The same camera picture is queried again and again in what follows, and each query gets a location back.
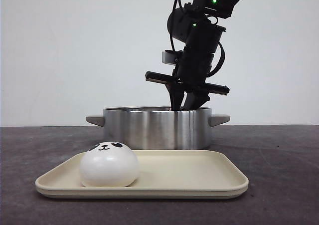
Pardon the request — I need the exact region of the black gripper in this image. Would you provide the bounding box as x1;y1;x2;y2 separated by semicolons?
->
145;47;229;110

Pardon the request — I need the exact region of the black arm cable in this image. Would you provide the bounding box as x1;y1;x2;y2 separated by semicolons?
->
205;42;226;78

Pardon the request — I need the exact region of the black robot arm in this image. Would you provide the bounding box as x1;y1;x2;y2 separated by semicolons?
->
145;0;239;111

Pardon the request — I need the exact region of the stainless steel pot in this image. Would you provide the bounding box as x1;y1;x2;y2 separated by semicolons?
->
86;106;230;150

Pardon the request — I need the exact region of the panda bun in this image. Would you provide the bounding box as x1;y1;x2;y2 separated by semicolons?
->
79;141;140;187

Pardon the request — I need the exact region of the cream rectangular tray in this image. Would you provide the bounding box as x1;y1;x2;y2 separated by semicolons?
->
35;150;249;199

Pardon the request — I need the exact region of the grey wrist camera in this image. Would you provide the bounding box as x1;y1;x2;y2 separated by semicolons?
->
162;50;183;65

